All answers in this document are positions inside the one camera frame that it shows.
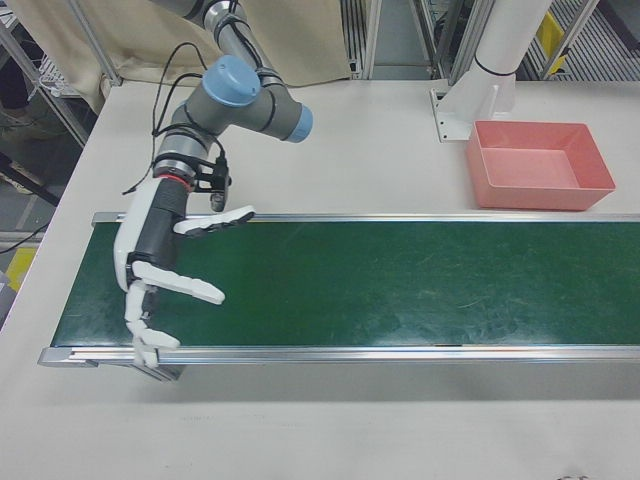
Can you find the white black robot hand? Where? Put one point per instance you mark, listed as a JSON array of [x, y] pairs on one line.
[[155, 235]]

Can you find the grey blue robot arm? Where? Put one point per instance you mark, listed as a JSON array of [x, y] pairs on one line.
[[280, 117]]

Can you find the pink plastic box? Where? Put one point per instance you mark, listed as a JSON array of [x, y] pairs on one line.
[[530, 165]]

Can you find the beige curtain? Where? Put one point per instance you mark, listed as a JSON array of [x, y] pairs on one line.
[[125, 40]]

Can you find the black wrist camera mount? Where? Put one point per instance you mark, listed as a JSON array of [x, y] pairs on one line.
[[217, 180]]

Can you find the aluminium frame strut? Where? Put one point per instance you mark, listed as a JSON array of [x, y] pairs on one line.
[[100, 45]]

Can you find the green conveyor belt aluminium frame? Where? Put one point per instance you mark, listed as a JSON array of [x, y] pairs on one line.
[[350, 280]]

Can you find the aluminium cabinet frame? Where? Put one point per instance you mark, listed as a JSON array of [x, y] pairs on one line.
[[371, 40]]

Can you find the white column mount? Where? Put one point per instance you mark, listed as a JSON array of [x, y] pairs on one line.
[[500, 40]]

